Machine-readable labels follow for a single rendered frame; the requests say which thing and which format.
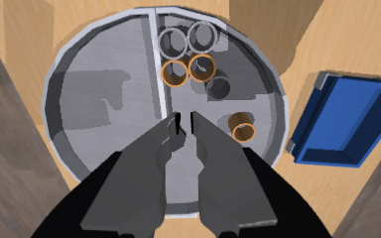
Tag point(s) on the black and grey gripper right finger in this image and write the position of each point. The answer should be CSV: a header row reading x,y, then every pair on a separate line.
x,y
239,192

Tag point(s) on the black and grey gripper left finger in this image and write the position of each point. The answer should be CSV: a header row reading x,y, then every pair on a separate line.
x,y
124,195

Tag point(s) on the blue crate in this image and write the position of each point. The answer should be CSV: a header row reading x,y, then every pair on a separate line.
x,y
341,123

